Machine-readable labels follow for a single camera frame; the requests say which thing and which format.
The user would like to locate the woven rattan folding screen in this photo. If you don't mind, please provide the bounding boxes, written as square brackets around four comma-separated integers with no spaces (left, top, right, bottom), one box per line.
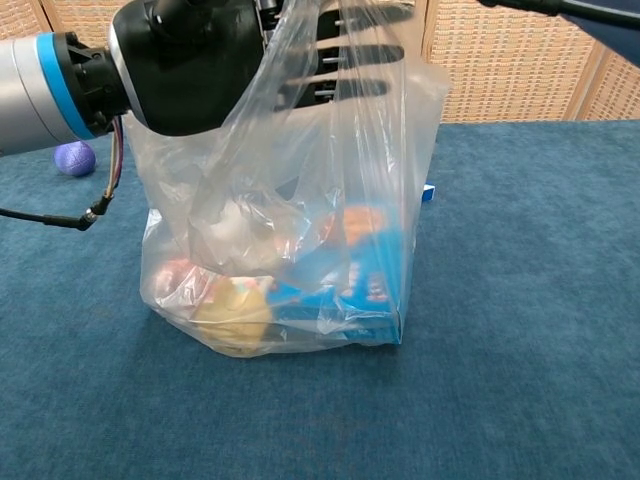
[0,0,640,132]

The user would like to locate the purple glitter ball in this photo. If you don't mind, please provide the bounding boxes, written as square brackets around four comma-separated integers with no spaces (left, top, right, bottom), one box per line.
[53,140,97,178]

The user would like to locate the pink white snack packet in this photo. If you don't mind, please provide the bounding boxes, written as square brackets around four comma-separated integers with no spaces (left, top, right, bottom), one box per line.
[152,257,217,312]

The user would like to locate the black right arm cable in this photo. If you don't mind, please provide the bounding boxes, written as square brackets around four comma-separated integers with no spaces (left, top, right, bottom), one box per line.
[477,0,574,17]

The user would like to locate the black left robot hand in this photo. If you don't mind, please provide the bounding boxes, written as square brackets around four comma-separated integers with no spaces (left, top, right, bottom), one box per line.
[108,0,416,137]

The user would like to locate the clear plastic shopping bag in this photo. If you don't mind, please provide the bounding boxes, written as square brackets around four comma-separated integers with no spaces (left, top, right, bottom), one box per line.
[122,0,451,359]

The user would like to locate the yellow round bun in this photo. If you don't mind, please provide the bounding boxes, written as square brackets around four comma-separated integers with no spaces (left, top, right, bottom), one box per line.
[193,282,274,357]

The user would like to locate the blue snack box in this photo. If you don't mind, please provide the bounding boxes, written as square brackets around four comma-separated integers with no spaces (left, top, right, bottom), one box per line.
[267,204,404,346]

